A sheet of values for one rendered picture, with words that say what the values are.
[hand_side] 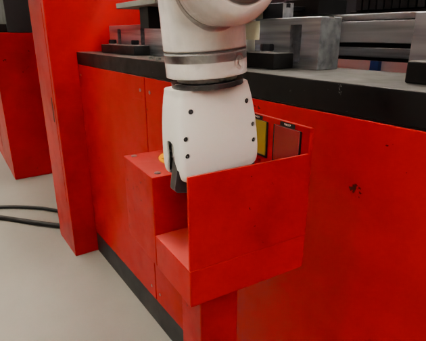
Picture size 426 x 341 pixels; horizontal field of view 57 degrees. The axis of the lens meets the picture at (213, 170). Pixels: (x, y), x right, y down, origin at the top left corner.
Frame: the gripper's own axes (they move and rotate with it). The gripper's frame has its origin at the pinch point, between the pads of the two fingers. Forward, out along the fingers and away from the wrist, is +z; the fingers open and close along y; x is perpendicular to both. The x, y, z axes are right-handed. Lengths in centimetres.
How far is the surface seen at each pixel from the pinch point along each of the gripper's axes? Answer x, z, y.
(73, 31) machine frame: -128, -20, -15
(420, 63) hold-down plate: 3.7, -13.6, -30.7
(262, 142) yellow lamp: -3.3, -5.7, -9.5
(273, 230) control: 4.9, 2.0, -4.5
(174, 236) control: -3.0, 3.2, 4.7
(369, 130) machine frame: 2.3, -5.6, -23.4
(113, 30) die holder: -119, -19, -28
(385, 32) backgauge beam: -24, -15, -60
